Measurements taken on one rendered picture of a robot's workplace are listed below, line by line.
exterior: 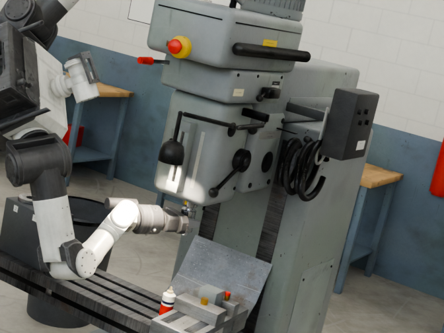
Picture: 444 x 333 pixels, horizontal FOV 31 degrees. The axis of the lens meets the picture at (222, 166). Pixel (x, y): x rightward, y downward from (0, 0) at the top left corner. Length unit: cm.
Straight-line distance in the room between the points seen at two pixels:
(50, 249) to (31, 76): 45
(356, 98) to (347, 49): 431
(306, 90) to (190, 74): 55
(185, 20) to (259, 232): 90
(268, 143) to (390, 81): 411
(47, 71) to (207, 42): 44
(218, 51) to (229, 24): 7
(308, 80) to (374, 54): 394
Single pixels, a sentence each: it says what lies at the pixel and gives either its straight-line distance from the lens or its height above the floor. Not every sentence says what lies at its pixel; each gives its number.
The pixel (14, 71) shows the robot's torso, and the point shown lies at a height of 163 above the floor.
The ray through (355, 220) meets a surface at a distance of 588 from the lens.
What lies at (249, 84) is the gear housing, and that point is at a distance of 231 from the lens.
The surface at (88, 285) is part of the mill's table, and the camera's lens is 269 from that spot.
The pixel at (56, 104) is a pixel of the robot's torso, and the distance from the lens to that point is 219.
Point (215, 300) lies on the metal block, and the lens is 243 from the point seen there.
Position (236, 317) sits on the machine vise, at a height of 98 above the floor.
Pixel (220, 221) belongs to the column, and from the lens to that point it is 284.
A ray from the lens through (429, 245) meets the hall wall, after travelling 657.
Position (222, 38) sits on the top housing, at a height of 181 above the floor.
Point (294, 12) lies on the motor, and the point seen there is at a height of 191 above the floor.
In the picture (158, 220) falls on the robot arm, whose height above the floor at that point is 125.
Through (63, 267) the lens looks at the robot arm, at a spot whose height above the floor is 115.
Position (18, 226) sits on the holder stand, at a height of 102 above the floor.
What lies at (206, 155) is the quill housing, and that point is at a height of 147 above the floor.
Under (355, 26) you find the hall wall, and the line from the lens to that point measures 670.
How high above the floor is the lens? 191
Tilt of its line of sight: 12 degrees down
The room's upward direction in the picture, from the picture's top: 12 degrees clockwise
